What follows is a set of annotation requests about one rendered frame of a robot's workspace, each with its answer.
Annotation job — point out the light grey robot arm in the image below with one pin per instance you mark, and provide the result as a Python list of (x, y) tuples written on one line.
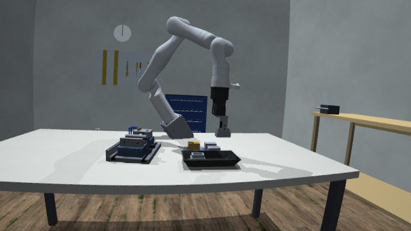
[(220, 48)]

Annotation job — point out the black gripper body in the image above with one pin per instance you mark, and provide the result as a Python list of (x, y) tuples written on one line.
[(220, 93)]

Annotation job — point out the small yellow block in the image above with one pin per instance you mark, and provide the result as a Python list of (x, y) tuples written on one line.
[(193, 145)]

